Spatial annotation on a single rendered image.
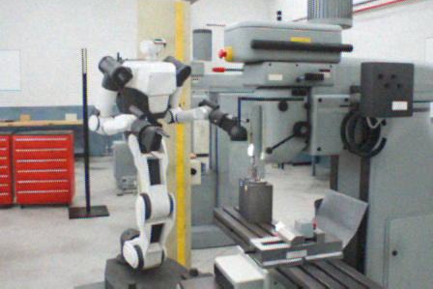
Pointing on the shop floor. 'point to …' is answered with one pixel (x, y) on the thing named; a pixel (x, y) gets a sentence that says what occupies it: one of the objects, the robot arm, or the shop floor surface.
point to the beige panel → (181, 42)
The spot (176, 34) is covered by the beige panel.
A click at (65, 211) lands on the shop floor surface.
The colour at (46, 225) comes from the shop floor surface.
